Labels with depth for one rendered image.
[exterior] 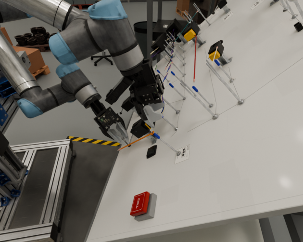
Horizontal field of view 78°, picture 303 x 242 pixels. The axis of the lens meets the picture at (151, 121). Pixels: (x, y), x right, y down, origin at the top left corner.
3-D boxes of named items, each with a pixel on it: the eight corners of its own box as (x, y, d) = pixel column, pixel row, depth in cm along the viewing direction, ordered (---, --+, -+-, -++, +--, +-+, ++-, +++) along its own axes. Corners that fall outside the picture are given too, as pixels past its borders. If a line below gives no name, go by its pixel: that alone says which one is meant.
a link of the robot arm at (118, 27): (86, 7, 45) (119, -9, 43) (109, 51, 51) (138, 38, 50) (79, 12, 38) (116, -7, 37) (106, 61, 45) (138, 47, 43)
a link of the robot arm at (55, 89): (46, 94, 76) (46, 82, 67) (71, 83, 82) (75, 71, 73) (57, 110, 76) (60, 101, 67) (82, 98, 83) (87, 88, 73)
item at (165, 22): (150, 41, 140) (150, 31, 136) (157, 27, 166) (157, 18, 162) (195, 43, 137) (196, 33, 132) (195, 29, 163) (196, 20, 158)
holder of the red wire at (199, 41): (209, 31, 97) (195, 14, 93) (205, 44, 89) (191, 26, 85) (201, 37, 100) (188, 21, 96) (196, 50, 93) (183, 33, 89)
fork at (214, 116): (219, 117, 49) (183, 81, 43) (212, 121, 50) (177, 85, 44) (218, 113, 50) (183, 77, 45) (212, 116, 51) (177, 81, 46)
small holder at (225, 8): (216, 19, 100) (209, 9, 97) (230, 7, 95) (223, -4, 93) (217, 21, 96) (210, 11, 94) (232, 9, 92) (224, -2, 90)
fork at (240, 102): (245, 102, 45) (209, 60, 40) (238, 106, 46) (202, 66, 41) (244, 98, 46) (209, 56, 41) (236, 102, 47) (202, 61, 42)
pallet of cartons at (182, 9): (215, 20, 573) (219, 2, 541) (186, 22, 562) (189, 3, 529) (200, 10, 670) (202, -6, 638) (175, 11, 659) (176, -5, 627)
